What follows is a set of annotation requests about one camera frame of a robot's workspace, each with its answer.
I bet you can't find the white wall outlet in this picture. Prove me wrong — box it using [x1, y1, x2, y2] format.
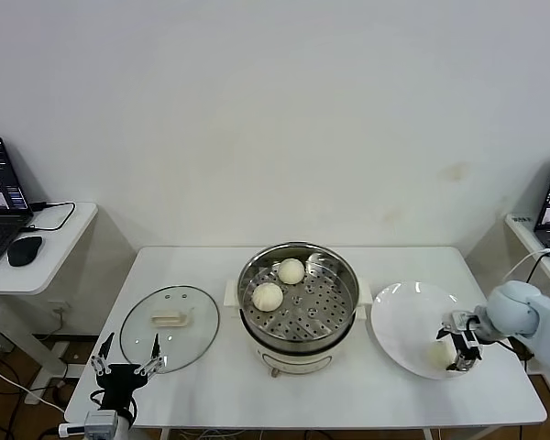
[49, 300, 71, 327]

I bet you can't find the round white plate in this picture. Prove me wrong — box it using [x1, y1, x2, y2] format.
[370, 280, 483, 381]

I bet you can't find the black computer mouse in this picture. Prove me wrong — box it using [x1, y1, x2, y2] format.
[6, 236, 44, 268]

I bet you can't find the white floor cable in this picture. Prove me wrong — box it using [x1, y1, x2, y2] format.
[0, 357, 68, 413]

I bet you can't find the stainless steel steamer basket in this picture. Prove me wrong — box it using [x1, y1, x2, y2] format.
[223, 242, 374, 343]

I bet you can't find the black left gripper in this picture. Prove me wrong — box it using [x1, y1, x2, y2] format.
[90, 332, 169, 412]

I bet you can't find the black laptop cable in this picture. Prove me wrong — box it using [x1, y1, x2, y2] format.
[27, 200, 77, 232]

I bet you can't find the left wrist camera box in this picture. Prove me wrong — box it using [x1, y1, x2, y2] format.
[58, 409, 120, 440]

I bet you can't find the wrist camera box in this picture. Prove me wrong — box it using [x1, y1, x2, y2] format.
[58, 409, 120, 440]
[447, 310, 478, 330]

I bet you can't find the cream electric cooker base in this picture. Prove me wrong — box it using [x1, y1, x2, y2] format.
[237, 306, 368, 380]

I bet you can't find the white steamed baozi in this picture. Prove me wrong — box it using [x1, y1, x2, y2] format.
[424, 342, 455, 371]
[277, 258, 306, 286]
[251, 281, 285, 313]

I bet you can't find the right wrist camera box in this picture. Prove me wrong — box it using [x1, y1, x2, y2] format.
[447, 310, 478, 330]

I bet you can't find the black cable with adapter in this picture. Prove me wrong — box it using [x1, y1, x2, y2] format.
[524, 253, 550, 288]

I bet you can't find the round glass pot lid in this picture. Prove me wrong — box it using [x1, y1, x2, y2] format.
[119, 285, 222, 375]

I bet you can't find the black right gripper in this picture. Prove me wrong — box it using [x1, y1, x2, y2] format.
[434, 323, 483, 372]

